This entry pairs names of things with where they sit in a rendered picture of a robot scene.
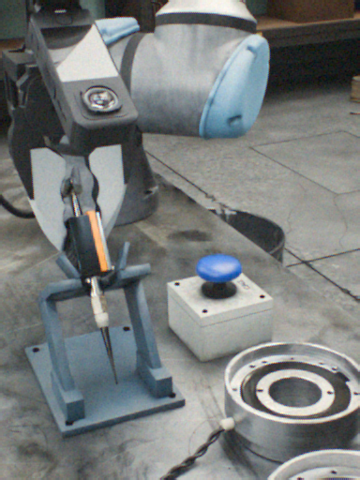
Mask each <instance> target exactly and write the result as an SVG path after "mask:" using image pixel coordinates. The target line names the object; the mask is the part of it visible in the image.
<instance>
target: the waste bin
mask: <svg viewBox="0 0 360 480"><path fill-rule="evenodd" d="M206 208H207V209H208V210H210V211H211V212H212V213H214V214H215V216H217V217H218V218H220V219H221V220H222V221H225V222H226V223H227V224H229V225H230V226H231V227H233V228H234V229H235V230H237V231H238V232H240V233H241V234H243V235H244V236H245V238H247V239H248V240H249V241H251V242H252V243H254V244H255V245H256V246H258V247H259V248H261V249H262V250H263V251H265V252H266V253H267V254H270V255H271V256H272V257H274V258H275V259H277V261H278V262H279V263H281V264H282V265H283V250H284V247H285V234H284V231H283V230H282V229H281V227H280V226H279V225H278V224H276V222H274V221H273V220H271V219H267V218H265V217H261V216H258V214H256V213H253V212H249V211H245V210H241V209H236V208H228V207H206Z"/></svg>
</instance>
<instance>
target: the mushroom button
mask: <svg viewBox="0 0 360 480"><path fill-rule="evenodd" d="M241 272H242V267H241V264H240V262H239V261H237V259H236V258H234V257H233V256H229V255H222V254H216V255H209V256H206V257H203V258H202V259H200V260H199V261H198V263H197V265H196V274H197V276H198V277H199V278H203V279H205V280H208V281H212V288H213V289H215V290H223V289H226V281H230V280H234V279H236V278H238V277H239V276H240V275H241Z"/></svg>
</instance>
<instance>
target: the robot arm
mask: <svg viewBox="0 0 360 480"><path fill-rule="evenodd" d="M21 8H22V17H23V25H24V34H25V43H22V46H21V48H19V49H9V50H1V51H2V58H3V68H4V75H5V84H6V92H7V107H8V114H9V115H10V116H11V118H12V119H11V125H10V128H9V130H8V133H7V143H8V151H9V154H10V157H11V160H12V163H13V165H14V167H15V169H16V173H17V174H18V176H19V178H20V180H21V182H22V183H23V185H24V188H25V190H26V192H27V198H28V200H29V202H30V203H31V206H32V208H33V210H34V212H35V216H36V218H37V221H38V223H39V226H40V228H41V229H42V231H43V232H44V233H46V235H47V236H48V239H49V240H50V241H51V242H52V244H53V245H54V246H55V247H56V248H57V249H58V250H59V251H65V248H66V244H67V243H68V230H66V227H65V224H64V223H65V222H66V220H68V219H69V218H73V216H72V211H71V206H70V202H69V198H64V200H63V199H62V197H61V190H62V186H63V184H64V183H65V179H69V178H75V180H76V183H77V184H81V185H82V195H81V196H79V197H80V202H81V206H82V212H83V213H84V214H85V213H86V212H87V211H93V210H95V213H96V212H99V217H100V221H101V225H102V229H103V233H104V238H105V241H106V239H107V236H108V234H109V233H110V232H111V231H112V229H113V227H118V226H123V225H128V224H130V223H135V222H138V221H140V220H143V219H145V218H148V217H150V216H151V214H153V213H154V212H155V211H156V210H158V208H159V187H158V182H156V179H155V177H154V175H153V172H152V169H151V166H150V164H149V161H148V158H147V156H146V154H145V152H144V149H143V133H146V134H158V135H171V136H184V137H195V138H203V139H204V140H211V139H213V138H215V139H236V138H239V137H241V136H243V135H244V134H245V133H248V131H249V130H250V129H251V128H252V125H253V123H254V122H255V120H256V118H257V115H258V113H259V110H260V108H261V106H262V101H263V95H264V91H265V86H266V81H267V75H269V67H270V66H269V60H270V50H269V45H267V42H266V40H265V39H264V38H263V37H261V36H260V35H256V29H257V22H256V21H255V19H254V18H253V17H252V16H251V13H250V12H249V11H248V10H247V6H245V0H170V1H169V3H168V4H167V5H166V6H165V7H163V8H162V9H161V10H160V11H159V12H158V13H156V19H155V30H154V33H139V32H138V30H140V26H139V25H138V22H137V21H136V20H135V19H131V18H119V19H109V20H101V21H95V19H94V17H93V14H92V12H91V11H90V10H88V9H87V8H84V9H82V6H81V4H80V0H21ZM43 136H48V137H49V140H50V146H49V145H47V144H46V142H45V138H43Z"/></svg>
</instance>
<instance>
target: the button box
mask: <svg viewBox="0 0 360 480"><path fill-rule="evenodd" d="M273 300H274V299H273V298H272V297H271V296H270V295H268V294H266V293H265V292H264V291H262V290H261V289H260V288H259V287H258V286H256V285H255V284H254V283H253V281H251V280H250V279H249V278H248V277H245V276H244V275H243V274H242V273H241V275H240V276H239V277H237V278H236V279H234V280H230V281H226V289H223V290H215V289H213V288H212V281H208V280H205V279H203V278H200V277H198V276H196V277H189V278H185V279H181V280H176V281H172V283H168V311H169V326H170V328H171V329H172V330H173V331H174V333H175V334H176V335H177V336H178V337H179V338H181V339H182V340H183V341H184V342H185V343H186V344H187V346H188V347H189V348H190V350H191V351H192V352H193V353H194V354H195V356H196V357H197V358H198V359H199V360H200V361H201V362H206V361H210V360H213V359H217V358H219V357H223V356H227V355H231V354H234V353H240V352H243V351H245V350H248V348H251V347H253V346H256V345H259V344H263V343H267V342H272V336H273Z"/></svg>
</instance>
